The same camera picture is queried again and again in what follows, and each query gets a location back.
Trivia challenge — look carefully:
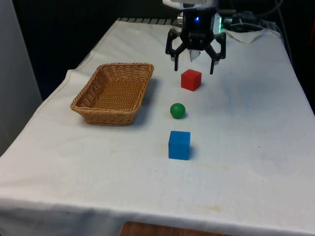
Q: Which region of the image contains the wicker basket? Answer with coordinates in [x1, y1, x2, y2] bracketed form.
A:
[70, 62, 155, 127]

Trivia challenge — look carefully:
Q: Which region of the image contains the blue cube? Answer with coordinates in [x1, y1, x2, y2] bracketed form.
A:
[168, 130, 191, 161]

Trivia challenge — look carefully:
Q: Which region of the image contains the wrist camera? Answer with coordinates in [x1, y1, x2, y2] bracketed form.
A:
[162, 0, 219, 10]

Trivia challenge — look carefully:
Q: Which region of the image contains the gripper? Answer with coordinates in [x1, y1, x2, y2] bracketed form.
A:
[165, 8, 227, 75]

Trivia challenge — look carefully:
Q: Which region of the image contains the green ball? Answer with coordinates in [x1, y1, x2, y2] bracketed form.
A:
[170, 102, 186, 119]

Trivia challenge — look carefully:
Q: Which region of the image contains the red cube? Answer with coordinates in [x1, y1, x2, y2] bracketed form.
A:
[181, 69, 203, 92]

